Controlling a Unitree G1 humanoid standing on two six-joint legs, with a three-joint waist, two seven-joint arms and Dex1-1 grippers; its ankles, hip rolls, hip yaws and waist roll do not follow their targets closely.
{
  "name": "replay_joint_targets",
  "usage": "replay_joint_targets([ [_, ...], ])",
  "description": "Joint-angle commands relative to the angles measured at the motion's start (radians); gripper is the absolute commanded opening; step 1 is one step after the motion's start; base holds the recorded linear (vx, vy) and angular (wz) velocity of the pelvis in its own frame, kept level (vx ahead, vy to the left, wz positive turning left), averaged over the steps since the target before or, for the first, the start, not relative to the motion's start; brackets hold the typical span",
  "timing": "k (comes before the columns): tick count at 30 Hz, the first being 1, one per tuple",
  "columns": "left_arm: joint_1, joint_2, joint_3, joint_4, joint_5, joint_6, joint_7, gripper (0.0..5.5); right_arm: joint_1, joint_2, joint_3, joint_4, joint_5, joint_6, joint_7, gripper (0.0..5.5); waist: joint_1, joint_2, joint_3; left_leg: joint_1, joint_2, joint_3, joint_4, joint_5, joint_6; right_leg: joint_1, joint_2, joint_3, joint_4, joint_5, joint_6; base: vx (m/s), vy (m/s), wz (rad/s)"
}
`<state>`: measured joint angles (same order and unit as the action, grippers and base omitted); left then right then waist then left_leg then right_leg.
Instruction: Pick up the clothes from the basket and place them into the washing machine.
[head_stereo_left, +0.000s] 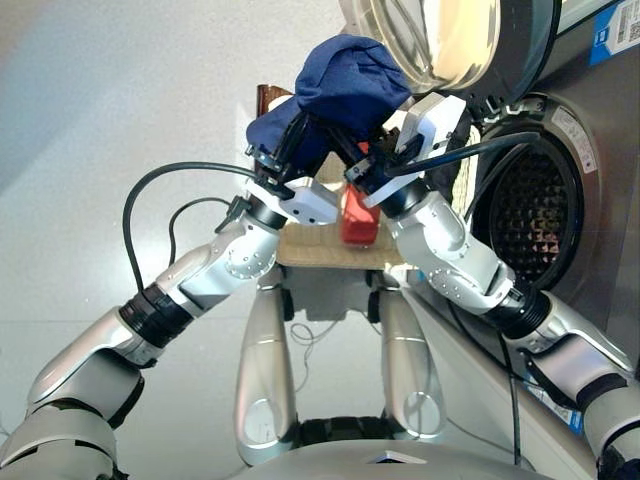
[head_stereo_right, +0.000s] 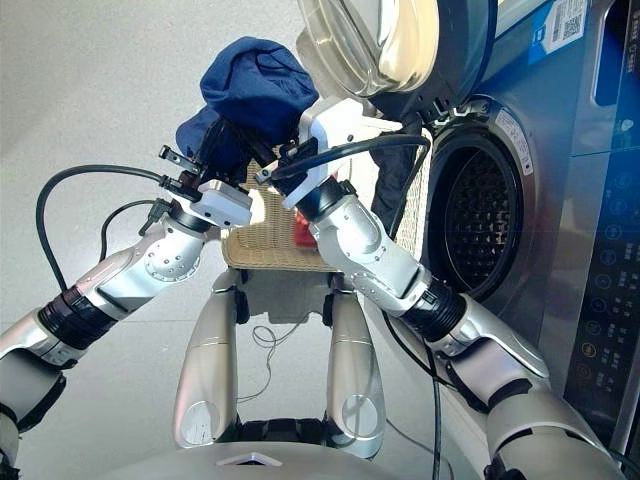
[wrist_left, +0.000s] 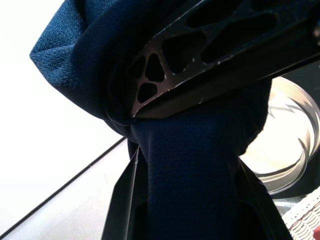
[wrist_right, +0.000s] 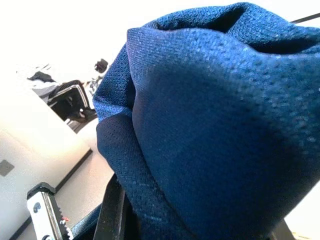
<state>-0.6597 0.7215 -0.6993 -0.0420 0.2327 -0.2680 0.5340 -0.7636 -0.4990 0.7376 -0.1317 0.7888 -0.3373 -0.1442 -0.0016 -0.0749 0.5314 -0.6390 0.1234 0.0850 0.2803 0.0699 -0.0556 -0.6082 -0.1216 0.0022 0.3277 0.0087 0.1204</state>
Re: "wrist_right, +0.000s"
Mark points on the distant robot rig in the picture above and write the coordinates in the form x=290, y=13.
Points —
x=101, y=65

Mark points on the grey wall socket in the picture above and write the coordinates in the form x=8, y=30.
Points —
x=5, y=167

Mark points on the blue mesh garment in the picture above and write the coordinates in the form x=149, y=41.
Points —
x=212, y=125

